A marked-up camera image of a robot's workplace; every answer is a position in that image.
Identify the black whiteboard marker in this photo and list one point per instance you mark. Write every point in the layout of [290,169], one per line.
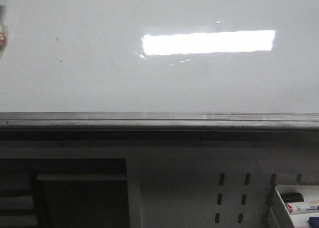
[3,26]

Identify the white glossy whiteboard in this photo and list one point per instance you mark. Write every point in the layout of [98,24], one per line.
[210,56]

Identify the white pegboard panel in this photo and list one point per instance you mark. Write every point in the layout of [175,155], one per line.
[212,187]

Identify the dark cabinet with white shelf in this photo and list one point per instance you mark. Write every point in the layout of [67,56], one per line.
[64,193]

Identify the red capped white marker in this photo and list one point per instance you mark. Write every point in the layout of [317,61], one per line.
[307,207]

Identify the white marker holder bin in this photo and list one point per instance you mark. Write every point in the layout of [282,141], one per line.
[279,216]

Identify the blue capped marker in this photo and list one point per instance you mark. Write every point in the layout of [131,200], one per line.
[314,222]

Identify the dark grey whiteboard tray rail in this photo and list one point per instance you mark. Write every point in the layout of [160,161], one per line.
[23,126]

